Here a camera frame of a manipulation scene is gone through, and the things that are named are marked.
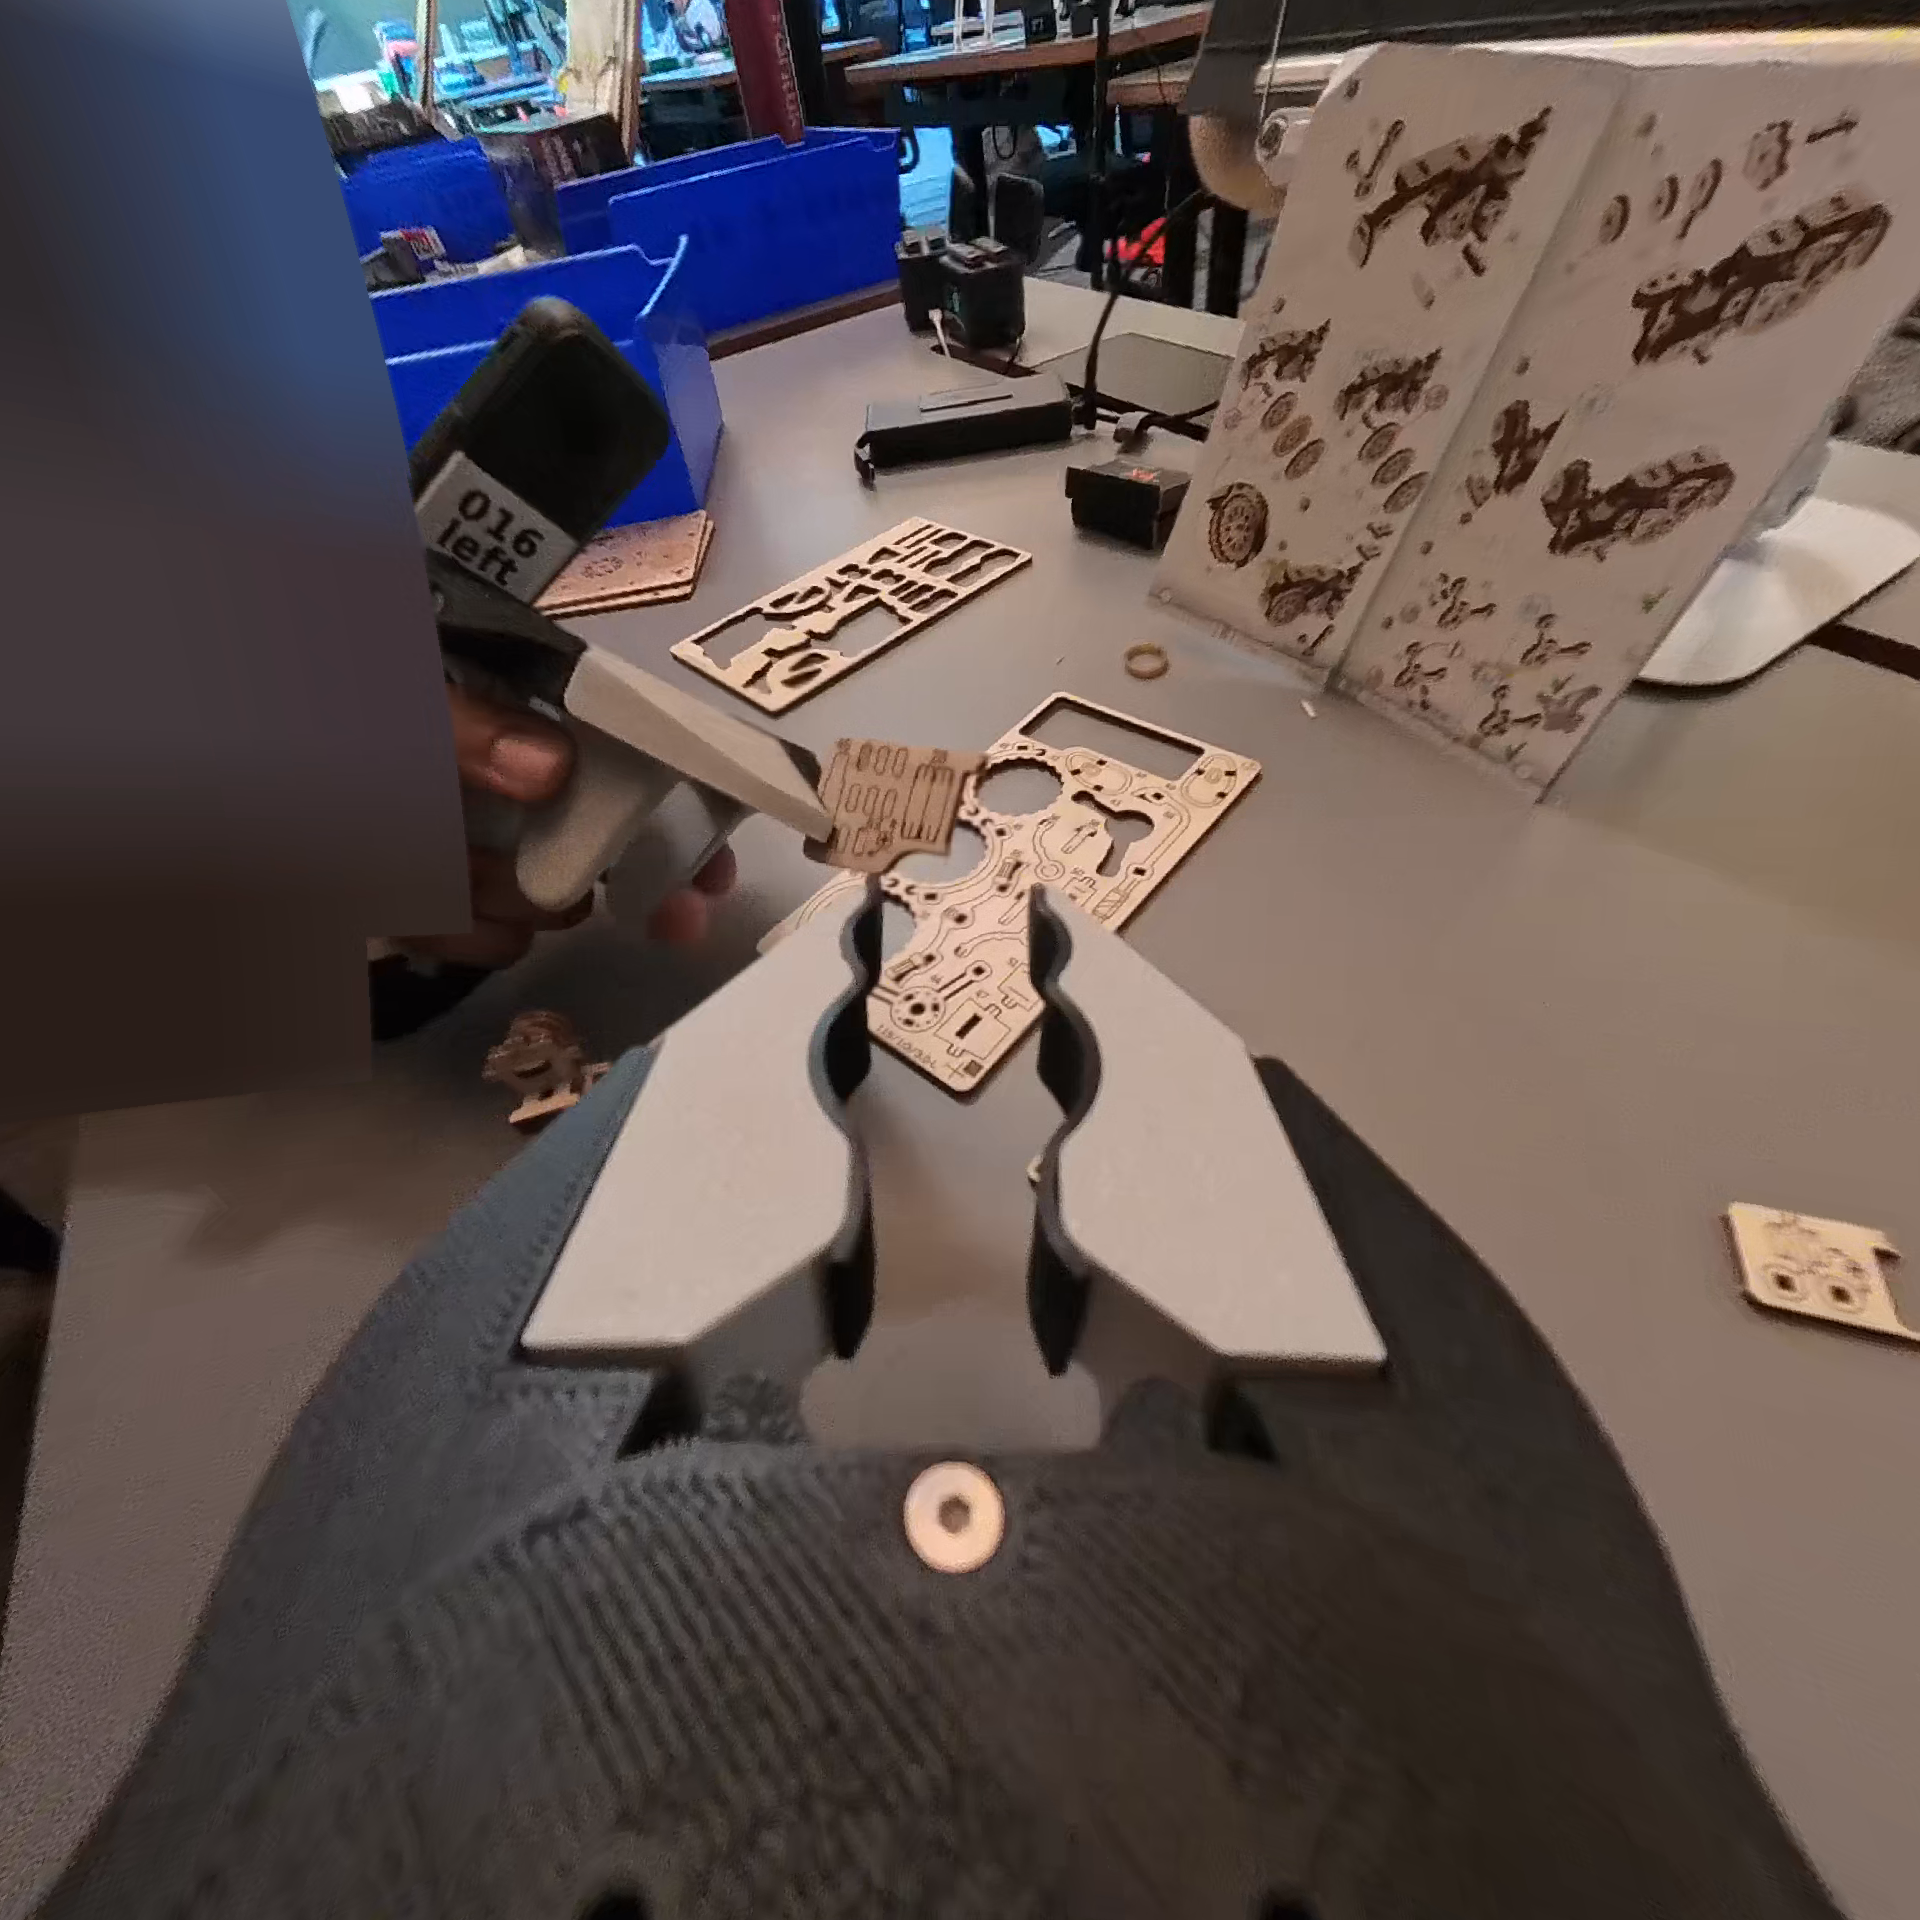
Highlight long blue plastic bin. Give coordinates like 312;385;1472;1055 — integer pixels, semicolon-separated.
558;127;902;354

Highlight small rectangular wooden piece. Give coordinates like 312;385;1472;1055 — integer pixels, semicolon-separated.
1721;1199;1920;1345

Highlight dark red box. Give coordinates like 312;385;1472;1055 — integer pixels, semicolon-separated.
725;0;795;146

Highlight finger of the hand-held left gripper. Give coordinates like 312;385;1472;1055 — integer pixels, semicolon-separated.
560;643;837;846

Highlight person's left hand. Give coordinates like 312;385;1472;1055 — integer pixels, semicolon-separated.
448;697;740;966

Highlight white monitor stand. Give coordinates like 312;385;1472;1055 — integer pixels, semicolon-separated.
1636;443;1920;691

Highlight small slotted wooden puzzle panel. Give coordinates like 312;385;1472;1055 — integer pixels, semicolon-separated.
810;735;986;874

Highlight printed instruction booklet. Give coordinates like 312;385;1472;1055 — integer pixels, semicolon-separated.
1153;41;1920;797

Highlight blue plastic bin notched wall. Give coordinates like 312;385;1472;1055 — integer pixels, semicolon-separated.
367;235;725;534

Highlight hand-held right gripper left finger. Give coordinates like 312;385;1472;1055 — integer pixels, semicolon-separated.
514;879;891;1368

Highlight black stand with flat base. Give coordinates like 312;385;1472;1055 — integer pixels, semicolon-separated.
1036;0;1225;429

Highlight dark engraved wooden sheet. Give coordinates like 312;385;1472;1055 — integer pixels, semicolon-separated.
532;509;714;618

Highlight grey desk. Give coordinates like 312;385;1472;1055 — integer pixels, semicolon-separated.
0;278;1920;1920

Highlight brown roll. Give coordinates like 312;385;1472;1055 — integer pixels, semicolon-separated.
1191;105;1293;212

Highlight black cable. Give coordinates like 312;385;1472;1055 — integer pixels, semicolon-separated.
1807;612;1920;680

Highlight black battery charger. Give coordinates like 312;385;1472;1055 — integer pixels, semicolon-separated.
895;227;1034;359

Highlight partly built wooden model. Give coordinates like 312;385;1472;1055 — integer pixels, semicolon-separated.
479;1012;614;1125

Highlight flat black case with strap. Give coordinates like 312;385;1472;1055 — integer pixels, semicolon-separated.
857;371;1079;483

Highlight small black box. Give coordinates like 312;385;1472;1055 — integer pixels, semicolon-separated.
1064;457;1196;552

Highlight emptied wooden puzzle sheet frame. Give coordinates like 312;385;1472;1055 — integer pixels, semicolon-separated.
672;516;1036;713

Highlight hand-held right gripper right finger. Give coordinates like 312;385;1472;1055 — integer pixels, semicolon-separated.
1024;885;1391;1380

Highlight small blue plastic bin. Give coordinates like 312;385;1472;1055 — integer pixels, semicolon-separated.
343;138;511;262

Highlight wooden puzzle sheet round holes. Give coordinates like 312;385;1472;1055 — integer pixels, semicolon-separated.
757;691;1262;1104

